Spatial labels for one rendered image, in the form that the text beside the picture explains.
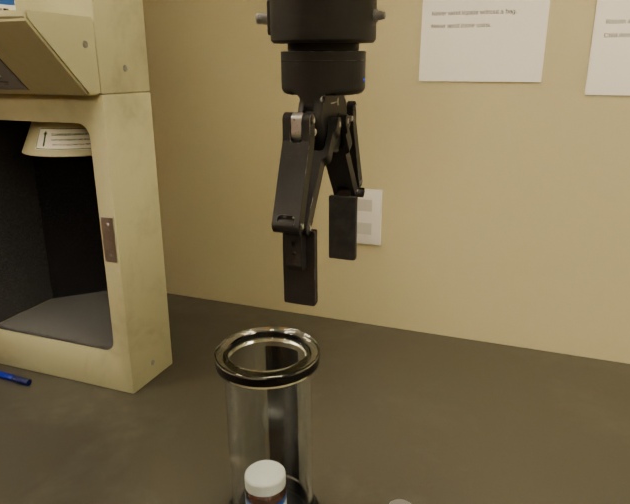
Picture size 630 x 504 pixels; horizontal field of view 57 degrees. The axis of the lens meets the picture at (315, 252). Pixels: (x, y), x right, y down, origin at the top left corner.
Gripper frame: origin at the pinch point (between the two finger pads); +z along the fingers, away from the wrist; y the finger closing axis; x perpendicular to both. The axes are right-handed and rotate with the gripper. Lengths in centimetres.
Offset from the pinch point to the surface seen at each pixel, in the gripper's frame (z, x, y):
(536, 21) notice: -25, 17, -59
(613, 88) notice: -14, 30, -59
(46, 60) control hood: -19.2, -40.4, -9.9
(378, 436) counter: 32.4, 2.1, -18.0
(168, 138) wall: -2, -57, -60
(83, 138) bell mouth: -8, -46, -21
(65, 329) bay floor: 25, -54, -19
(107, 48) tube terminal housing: -20.7, -38.1, -19.0
